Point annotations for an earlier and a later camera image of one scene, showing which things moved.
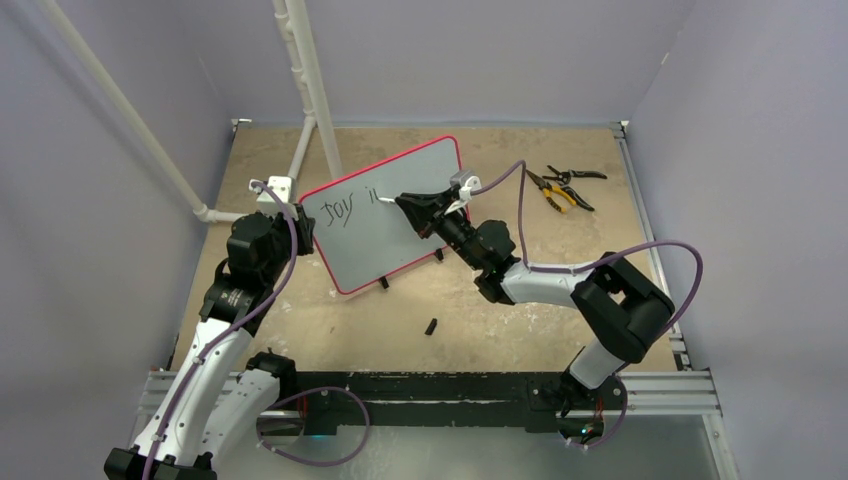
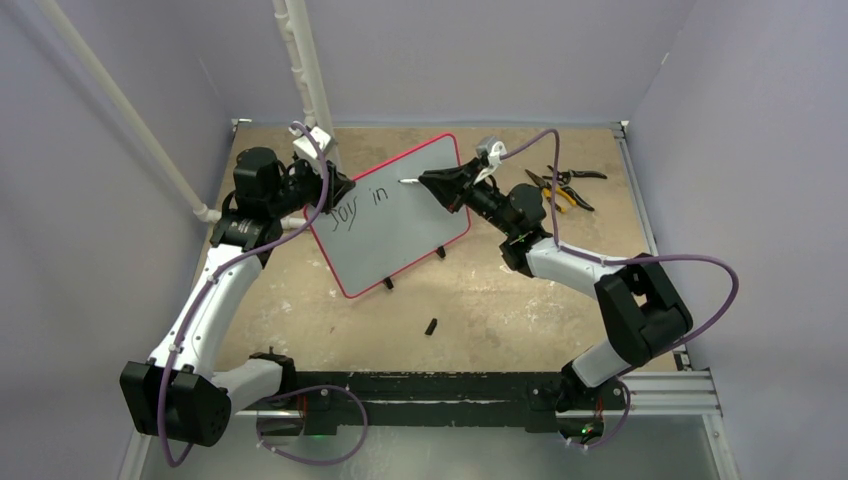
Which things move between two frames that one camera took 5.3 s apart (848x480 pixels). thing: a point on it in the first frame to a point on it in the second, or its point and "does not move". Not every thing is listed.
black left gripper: (303, 227) to (339, 183)
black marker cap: (431, 326) does not move
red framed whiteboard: (358, 238) does not move
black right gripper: (422, 212) to (449, 187)
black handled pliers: (564, 178) does not move
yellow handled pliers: (548, 189) does not move
